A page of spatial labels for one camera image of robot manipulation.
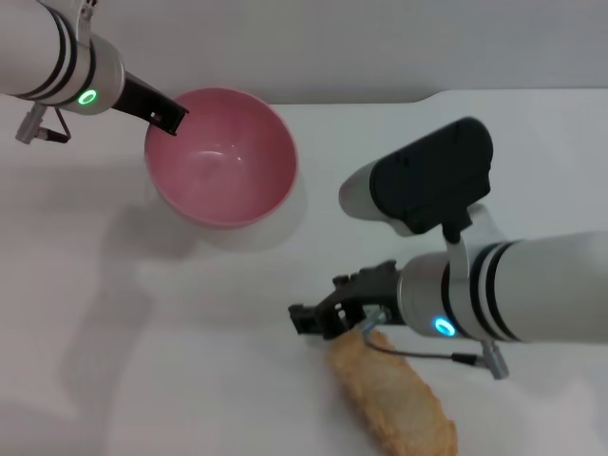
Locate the arm wrist cable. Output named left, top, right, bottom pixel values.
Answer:
left=13, top=101, right=73, bottom=145
left=362, top=306, right=510, bottom=381

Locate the striped orange bread loaf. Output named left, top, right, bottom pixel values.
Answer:
left=324, top=329, right=460, bottom=456

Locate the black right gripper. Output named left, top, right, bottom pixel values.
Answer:
left=287, top=258, right=406, bottom=342

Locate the left arm wrist cable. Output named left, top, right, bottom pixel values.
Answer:
left=13, top=101, right=73, bottom=145

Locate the right arm wrist cable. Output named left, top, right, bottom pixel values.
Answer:
left=362, top=306, right=510, bottom=381

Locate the pink plastic bowl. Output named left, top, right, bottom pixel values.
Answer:
left=143, top=86, right=299, bottom=231

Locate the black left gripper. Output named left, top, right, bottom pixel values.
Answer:
left=113, top=70, right=191, bottom=139

